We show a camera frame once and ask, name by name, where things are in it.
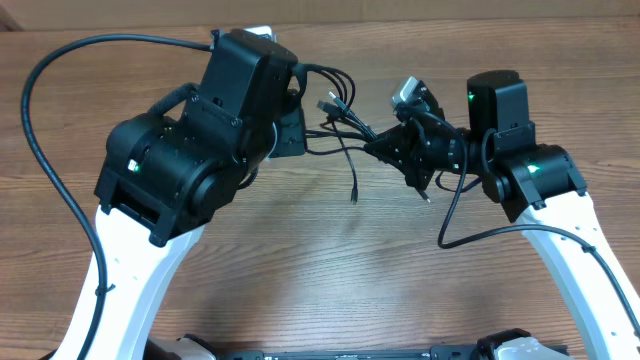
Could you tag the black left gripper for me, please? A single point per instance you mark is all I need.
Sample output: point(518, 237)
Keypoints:
point(290, 140)

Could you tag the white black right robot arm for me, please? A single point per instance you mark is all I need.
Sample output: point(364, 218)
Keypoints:
point(539, 187)

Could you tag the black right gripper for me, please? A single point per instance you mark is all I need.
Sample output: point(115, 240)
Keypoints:
point(415, 150)

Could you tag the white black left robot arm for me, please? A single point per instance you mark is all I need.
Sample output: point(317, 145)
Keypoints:
point(168, 170)

